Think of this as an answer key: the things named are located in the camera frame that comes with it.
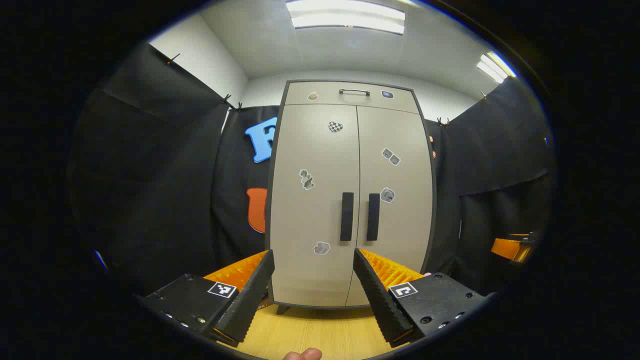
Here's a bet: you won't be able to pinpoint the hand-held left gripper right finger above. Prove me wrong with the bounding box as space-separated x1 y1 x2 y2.
353 247 496 349

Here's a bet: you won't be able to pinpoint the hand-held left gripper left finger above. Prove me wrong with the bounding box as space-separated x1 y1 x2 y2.
135 249 276 348

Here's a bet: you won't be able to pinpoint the grey double-door shoe cabinet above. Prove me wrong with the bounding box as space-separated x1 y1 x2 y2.
264 79 438 316

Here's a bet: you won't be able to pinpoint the grey cabinet door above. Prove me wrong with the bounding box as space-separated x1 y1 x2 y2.
346 106 435 307
269 104 359 307

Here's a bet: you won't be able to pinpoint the grey cabinet drawer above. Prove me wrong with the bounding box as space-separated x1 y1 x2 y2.
284 81 420 115

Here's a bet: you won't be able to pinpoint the black backdrop cloth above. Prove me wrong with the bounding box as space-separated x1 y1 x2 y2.
67 42 556 301

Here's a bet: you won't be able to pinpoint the small ceiling light panel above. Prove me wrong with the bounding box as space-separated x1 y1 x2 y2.
476 51 517 84

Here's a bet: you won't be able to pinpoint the large ceiling light panel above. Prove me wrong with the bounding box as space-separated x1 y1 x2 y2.
285 0 407 36

